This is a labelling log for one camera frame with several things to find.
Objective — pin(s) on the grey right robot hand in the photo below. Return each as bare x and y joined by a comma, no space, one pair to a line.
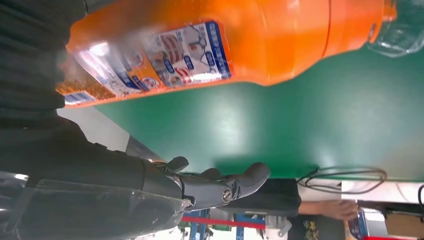
82,192

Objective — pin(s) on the white table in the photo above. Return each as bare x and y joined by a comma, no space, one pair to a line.
331,195

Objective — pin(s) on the person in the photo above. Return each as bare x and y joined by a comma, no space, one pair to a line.
314,228

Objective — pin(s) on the brown cardboard box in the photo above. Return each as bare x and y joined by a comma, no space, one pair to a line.
404,225

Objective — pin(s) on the blue metal rack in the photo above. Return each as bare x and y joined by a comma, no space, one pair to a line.
215,222

